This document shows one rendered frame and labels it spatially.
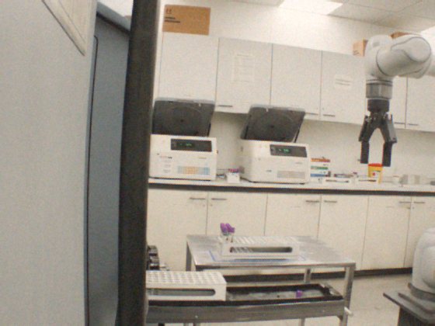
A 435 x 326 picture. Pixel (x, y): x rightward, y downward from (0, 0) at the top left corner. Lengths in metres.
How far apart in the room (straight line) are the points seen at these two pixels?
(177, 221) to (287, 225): 0.97
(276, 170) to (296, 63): 1.08
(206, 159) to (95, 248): 2.70
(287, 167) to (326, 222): 0.64
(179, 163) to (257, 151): 0.67
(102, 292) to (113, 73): 0.40
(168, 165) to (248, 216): 0.80
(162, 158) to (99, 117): 2.64
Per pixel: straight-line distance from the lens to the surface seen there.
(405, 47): 1.19
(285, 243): 1.51
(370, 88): 1.35
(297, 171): 3.61
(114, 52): 0.75
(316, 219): 3.74
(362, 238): 4.02
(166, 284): 1.07
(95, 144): 0.73
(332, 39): 4.58
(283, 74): 3.91
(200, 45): 3.76
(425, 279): 1.53
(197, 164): 3.39
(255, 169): 3.49
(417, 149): 5.06
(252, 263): 1.44
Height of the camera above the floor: 1.23
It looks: 3 degrees down
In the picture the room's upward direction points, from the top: 3 degrees clockwise
